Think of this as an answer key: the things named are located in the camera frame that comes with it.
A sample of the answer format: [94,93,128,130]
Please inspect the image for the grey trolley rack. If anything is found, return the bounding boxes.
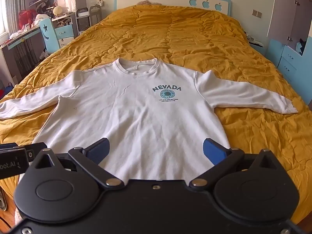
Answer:
[89,5,103,27]
[75,8,92,36]

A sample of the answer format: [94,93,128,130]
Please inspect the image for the white black sneaker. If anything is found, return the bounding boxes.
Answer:
[244,31,265,47]

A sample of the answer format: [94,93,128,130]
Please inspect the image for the blue drawer cabinet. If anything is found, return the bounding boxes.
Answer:
[55,24,75,50]

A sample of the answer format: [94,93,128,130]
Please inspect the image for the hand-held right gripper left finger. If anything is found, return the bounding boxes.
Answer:
[30,138,125,190]

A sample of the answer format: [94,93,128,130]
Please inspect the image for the mustard yellow quilt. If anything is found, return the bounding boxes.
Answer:
[0,4,312,215]

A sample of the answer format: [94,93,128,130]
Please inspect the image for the lavender blue wardrobe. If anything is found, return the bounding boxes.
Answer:
[265,0,312,84]

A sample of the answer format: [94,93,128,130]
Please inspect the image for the blue chair with star cutout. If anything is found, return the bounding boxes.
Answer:
[39,18,61,54]

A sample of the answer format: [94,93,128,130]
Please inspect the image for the white long-sleeve sweatshirt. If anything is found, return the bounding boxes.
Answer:
[0,58,299,182]

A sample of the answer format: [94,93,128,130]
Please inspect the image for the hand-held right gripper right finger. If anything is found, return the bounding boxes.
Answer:
[190,138,286,190]

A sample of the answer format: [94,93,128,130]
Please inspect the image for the blue-edged desk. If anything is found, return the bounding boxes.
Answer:
[0,24,43,84]

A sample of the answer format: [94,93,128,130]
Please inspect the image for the red bag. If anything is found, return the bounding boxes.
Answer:
[18,9,37,30]

